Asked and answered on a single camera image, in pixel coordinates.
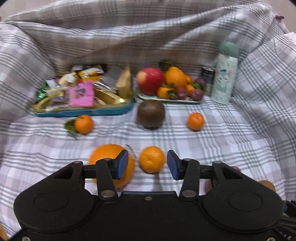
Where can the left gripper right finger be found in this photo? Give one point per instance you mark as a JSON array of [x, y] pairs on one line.
[[190, 171]]

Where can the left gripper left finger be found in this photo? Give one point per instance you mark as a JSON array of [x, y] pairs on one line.
[[105, 171]]

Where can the large orange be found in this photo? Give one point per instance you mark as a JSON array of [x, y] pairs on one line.
[[112, 151]]

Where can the dark brown round fruit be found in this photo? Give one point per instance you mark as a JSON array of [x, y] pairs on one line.
[[151, 114]]

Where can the light brown kiwi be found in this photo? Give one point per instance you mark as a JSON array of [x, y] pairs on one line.
[[268, 184]]

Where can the small mandarin with leaf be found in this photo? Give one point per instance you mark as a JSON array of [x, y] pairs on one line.
[[80, 125]]

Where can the plum on plate right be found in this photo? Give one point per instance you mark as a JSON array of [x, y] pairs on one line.
[[197, 95]]

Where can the plum on plate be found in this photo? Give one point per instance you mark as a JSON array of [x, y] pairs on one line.
[[197, 95], [200, 81], [182, 93]]

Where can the plum on plate left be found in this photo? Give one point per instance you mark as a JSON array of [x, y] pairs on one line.
[[182, 93]]

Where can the pink snack packet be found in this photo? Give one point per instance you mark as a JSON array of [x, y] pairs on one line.
[[82, 95]]

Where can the white fruit plate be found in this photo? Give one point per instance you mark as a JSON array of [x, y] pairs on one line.
[[186, 101]]

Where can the mandarin on plate front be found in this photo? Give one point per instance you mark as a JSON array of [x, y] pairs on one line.
[[164, 92]]

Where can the teal snack tray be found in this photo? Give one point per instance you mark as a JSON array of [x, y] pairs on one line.
[[106, 103]]

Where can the gold snack packet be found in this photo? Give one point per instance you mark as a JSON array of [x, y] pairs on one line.
[[124, 83]]

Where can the plum on plate back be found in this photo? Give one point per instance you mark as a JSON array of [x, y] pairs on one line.
[[200, 81]]

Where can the mandarin on plate back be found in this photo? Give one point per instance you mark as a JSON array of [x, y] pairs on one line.
[[189, 79]]

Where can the orange on plate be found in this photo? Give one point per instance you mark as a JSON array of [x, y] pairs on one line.
[[175, 77]]

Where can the cartoon cat water bottle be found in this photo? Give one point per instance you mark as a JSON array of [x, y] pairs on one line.
[[226, 68]]

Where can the dark drink can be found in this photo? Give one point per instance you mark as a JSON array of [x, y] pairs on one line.
[[208, 74]]

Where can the red apple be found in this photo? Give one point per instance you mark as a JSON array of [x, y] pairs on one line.
[[149, 80]]

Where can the plaid bed sheet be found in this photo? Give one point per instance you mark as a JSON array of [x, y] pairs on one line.
[[254, 132]]

